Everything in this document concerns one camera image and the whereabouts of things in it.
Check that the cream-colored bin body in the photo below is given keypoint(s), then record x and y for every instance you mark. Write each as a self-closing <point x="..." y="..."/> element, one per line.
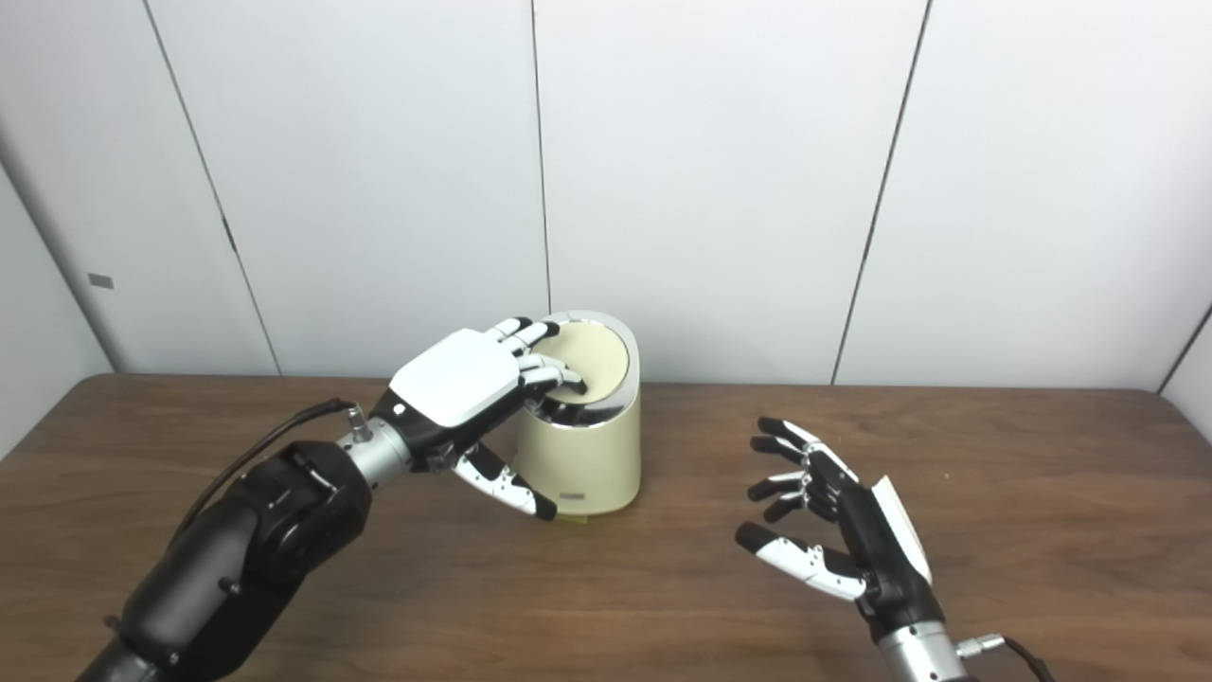
<point x="587" y="459"/>

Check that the black white robot left hand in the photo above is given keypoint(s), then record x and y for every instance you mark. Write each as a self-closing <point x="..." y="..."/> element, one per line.
<point x="454" y="384"/>

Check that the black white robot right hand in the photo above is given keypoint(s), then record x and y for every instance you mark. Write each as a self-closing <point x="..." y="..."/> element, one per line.
<point x="881" y="549"/>

